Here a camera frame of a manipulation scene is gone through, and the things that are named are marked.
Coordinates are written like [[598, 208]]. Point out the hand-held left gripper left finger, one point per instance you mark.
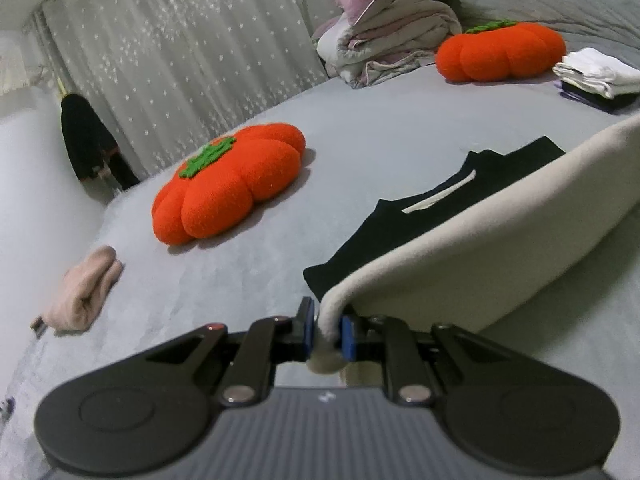
[[309, 332]]

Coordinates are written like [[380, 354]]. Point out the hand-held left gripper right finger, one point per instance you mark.
[[347, 340]]

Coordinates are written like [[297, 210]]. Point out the cream and black raglan shirt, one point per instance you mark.
[[475, 260]]

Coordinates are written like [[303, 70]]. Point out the black hanging clothes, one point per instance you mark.
[[87, 135]]

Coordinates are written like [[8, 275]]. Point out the folded white clothes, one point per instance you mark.
[[600, 70]]

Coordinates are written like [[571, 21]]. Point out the large orange pumpkin cushion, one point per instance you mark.
[[225, 190]]

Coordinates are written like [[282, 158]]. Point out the grey bed sheet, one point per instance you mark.
[[375, 125]]

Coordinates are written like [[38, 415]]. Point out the folded pink garment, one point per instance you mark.
[[82, 295]]

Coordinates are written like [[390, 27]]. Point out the dark flat object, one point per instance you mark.
[[39, 324]]

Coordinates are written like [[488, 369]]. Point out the grey star-print curtain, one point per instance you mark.
[[190, 60]]

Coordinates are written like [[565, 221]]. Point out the folded grey and pink quilt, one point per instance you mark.
[[390, 40]]

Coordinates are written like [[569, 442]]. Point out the yellow coat rack pole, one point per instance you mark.
[[62, 87]]

